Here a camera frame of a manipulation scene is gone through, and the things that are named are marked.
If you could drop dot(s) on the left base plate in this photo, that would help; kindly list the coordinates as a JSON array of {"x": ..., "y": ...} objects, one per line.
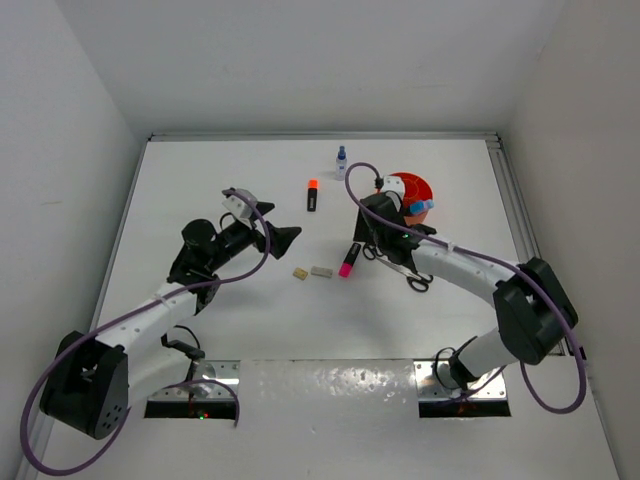
[{"x": 215, "y": 373}]

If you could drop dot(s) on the small black scissors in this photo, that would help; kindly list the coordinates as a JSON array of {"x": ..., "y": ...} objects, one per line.
[{"x": 370, "y": 252}]

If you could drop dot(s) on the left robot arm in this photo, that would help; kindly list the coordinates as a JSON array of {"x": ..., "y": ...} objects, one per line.
[{"x": 97, "y": 378}]

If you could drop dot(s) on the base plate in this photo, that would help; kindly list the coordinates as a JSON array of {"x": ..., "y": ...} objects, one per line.
[
  {"x": 433, "y": 387},
  {"x": 215, "y": 373}
]

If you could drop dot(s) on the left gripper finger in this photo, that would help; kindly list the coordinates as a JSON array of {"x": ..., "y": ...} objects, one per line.
[
  {"x": 260, "y": 208},
  {"x": 281, "y": 238}
]

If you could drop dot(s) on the tan eraser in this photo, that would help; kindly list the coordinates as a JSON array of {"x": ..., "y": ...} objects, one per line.
[{"x": 300, "y": 274}]

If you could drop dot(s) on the orange round organizer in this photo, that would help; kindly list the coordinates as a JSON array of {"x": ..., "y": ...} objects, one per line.
[{"x": 416, "y": 188}]

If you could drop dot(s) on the grey eraser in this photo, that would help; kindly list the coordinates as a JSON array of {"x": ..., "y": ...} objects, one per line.
[{"x": 321, "y": 272}]

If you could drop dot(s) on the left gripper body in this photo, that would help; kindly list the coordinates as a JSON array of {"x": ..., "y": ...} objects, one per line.
[{"x": 233, "y": 238}]

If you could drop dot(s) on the large black scissors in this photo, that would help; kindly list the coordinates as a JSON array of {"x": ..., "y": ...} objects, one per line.
[{"x": 415, "y": 281}]

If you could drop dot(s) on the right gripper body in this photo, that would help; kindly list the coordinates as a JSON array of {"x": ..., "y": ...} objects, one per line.
[{"x": 365, "y": 234}]

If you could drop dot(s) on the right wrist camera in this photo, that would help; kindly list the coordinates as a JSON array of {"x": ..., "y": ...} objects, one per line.
[{"x": 393, "y": 187}]

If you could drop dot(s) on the blue cap black highlighter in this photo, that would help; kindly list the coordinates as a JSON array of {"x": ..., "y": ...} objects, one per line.
[{"x": 420, "y": 207}]

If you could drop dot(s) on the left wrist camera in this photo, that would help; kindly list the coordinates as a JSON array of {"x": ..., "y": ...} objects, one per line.
[{"x": 241, "y": 207}]

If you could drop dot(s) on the aluminium frame rail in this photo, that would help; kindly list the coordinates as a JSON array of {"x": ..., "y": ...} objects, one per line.
[{"x": 518, "y": 218}]

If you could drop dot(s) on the orange cap black highlighter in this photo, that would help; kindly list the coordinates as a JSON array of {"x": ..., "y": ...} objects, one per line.
[{"x": 312, "y": 195}]

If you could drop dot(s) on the pink cap black highlighter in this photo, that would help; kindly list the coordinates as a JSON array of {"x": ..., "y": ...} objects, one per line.
[{"x": 349, "y": 260}]

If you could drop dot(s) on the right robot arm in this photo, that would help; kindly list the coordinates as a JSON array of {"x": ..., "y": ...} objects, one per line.
[{"x": 533, "y": 312}]

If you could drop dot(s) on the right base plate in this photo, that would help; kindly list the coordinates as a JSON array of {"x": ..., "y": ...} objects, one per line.
[{"x": 433, "y": 387}]

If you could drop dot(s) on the small spray bottle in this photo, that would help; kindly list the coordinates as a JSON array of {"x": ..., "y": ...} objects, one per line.
[{"x": 341, "y": 163}]

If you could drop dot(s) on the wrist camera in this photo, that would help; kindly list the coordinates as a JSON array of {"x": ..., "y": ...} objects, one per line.
[
  {"x": 393, "y": 187},
  {"x": 241, "y": 207}
]

